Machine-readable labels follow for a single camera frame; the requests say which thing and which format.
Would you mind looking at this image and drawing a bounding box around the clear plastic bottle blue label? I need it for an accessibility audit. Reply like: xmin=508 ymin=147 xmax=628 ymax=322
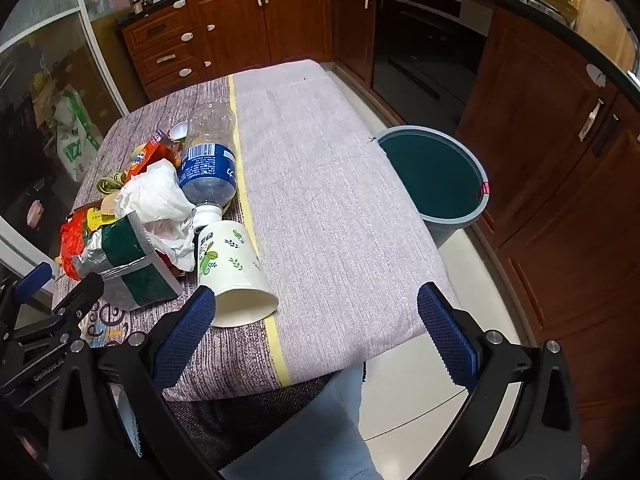
xmin=177 ymin=101 xmax=238 ymax=231

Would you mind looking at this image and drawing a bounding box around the yellow-green wrapper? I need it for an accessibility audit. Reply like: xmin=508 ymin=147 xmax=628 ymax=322
xmin=96 ymin=171 xmax=128 ymax=196

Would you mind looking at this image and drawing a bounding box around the wooden double door cabinet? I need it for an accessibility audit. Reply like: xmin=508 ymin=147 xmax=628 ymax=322
xmin=192 ymin=0 xmax=335 ymax=81

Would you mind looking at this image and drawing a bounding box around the dark woven cloth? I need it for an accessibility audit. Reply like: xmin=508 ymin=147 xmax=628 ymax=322
xmin=165 ymin=375 xmax=341 ymax=480

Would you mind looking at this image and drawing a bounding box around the person's leg in jeans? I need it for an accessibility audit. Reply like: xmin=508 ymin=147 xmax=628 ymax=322
xmin=220 ymin=362 xmax=373 ymax=480

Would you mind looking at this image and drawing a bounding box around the orange snack packet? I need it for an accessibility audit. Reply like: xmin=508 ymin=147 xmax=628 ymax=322
xmin=124 ymin=130 xmax=176 ymax=181

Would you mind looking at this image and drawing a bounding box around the white tissue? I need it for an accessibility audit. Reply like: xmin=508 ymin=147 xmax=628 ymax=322
xmin=116 ymin=158 xmax=198 ymax=273

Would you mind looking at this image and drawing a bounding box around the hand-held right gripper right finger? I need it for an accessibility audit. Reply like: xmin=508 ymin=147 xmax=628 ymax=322
xmin=415 ymin=282 xmax=583 ymax=480

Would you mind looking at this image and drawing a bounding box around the white green rice bag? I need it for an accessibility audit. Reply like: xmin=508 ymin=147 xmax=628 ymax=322
xmin=54 ymin=87 xmax=103 ymax=183

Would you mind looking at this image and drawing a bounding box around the green silver snack packet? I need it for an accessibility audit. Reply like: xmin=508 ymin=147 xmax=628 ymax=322
xmin=82 ymin=210 xmax=186 ymax=311

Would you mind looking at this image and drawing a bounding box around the wooden drawer unit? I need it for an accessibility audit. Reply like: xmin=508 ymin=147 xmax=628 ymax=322
xmin=121 ymin=5 xmax=211 ymax=101

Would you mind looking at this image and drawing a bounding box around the narrow wooden cabinet door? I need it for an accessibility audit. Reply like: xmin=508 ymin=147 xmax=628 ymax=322
xmin=330 ymin=0 xmax=382 ymax=92

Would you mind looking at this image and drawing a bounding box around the glass sliding door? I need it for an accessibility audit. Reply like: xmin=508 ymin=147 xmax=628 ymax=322
xmin=0 ymin=0 xmax=128 ymax=286

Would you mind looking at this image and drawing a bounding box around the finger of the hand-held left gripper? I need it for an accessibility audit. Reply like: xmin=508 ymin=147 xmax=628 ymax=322
xmin=15 ymin=272 xmax=106 ymax=346
xmin=0 ymin=262 xmax=53 ymax=337

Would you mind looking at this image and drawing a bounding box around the black oven door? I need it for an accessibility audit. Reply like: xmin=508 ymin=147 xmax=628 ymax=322
xmin=372 ymin=0 xmax=493 ymax=128

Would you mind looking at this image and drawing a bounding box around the leaf print paper cup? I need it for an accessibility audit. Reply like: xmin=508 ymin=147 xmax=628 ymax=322
xmin=196 ymin=220 xmax=280 ymax=328

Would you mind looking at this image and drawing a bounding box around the yellow snack packet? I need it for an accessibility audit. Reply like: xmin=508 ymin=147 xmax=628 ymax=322
xmin=86 ymin=194 xmax=123 ymax=231

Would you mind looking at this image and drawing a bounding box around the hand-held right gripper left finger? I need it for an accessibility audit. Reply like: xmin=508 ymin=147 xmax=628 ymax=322
xmin=47 ymin=285 xmax=226 ymax=480

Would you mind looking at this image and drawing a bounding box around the large wooden cabinet door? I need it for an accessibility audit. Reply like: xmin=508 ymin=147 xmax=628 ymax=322
xmin=455 ymin=5 xmax=640 ymax=461

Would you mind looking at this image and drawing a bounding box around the red snack packet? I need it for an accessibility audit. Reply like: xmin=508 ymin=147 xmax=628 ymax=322
xmin=59 ymin=205 xmax=116 ymax=281

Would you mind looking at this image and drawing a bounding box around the grey-blue plastic bin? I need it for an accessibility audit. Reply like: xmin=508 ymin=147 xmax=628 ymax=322
xmin=374 ymin=126 xmax=492 ymax=250

